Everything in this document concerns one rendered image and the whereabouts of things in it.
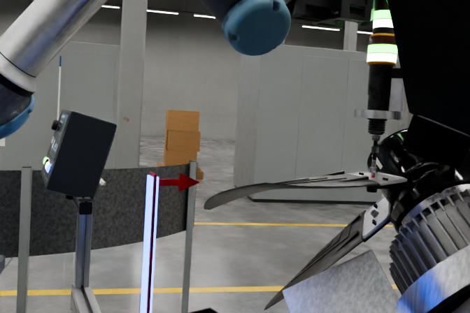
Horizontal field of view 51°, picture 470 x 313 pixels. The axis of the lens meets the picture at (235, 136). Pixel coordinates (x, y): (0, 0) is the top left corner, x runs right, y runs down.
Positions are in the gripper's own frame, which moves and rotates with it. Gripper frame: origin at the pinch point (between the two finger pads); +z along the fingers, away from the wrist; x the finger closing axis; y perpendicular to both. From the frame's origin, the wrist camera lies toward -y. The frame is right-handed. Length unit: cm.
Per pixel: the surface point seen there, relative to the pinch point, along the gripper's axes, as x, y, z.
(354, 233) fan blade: -7.1, 40.6, -0.5
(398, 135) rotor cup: -1.6, 23.3, 2.6
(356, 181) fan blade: 3.5, 29.9, -9.2
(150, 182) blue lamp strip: 0.3, 30.2, -38.4
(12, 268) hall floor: -335, 147, -53
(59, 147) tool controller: -58, 31, -45
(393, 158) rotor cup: -0.6, 26.9, 1.0
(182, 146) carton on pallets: -778, 87, 220
